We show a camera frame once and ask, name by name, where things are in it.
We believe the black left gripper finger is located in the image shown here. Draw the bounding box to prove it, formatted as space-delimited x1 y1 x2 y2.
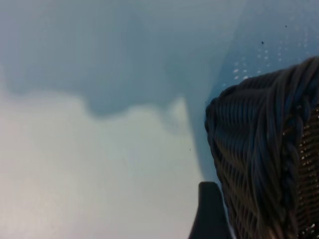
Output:
188 181 231 239

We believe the dark brown wicker basket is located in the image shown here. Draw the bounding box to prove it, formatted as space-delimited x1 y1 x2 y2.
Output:
204 56 319 239

